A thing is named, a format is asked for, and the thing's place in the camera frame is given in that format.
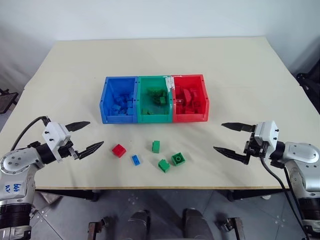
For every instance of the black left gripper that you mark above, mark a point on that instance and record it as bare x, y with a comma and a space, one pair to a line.
66, 149

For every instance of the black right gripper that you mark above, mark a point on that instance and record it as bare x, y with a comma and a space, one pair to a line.
255, 148

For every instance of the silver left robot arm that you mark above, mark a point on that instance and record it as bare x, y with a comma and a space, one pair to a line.
15, 172

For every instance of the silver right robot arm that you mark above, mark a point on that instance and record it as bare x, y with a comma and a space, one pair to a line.
300, 160

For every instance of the blue plastic bin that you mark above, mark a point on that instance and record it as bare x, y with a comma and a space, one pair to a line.
107, 100

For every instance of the red plastic bin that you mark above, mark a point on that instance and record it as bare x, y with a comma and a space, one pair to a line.
203, 100

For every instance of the small blue toy brick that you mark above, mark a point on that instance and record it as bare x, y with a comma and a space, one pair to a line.
136, 160

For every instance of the green brick with round stud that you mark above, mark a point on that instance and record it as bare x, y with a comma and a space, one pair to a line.
178, 158

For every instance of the curved red toy brick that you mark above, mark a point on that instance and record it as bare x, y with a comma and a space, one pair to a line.
187, 96

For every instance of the small white floor object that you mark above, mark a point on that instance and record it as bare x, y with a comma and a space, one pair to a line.
266, 197

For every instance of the red brick with white mark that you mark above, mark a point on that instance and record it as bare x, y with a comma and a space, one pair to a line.
179, 101

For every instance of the tall green toy brick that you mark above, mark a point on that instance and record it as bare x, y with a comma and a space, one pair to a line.
155, 147

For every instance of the green plastic bin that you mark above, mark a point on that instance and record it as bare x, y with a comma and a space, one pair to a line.
142, 85

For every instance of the black caster wheel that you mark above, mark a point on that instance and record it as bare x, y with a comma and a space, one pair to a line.
227, 223
105, 222

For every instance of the black chair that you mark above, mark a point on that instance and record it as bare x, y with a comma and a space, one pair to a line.
7, 100

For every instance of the white torn label sticker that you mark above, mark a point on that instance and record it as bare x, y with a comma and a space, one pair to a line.
170, 83

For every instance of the brown stand leg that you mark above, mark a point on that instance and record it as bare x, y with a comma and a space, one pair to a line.
92, 231
238, 228

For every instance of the black wheeled equipment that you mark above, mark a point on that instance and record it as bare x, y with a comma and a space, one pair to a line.
310, 87

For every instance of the dark rounded shape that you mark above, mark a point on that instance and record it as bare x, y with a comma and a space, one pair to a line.
138, 225

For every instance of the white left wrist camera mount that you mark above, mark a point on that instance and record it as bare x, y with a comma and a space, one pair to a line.
54, 134

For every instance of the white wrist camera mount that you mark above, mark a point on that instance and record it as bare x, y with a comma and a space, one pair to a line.
268, 132
54, 134

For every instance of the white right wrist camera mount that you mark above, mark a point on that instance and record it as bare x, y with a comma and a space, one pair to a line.
268, 132

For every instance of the black table frame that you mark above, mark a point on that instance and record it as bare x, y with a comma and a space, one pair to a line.
160, 193

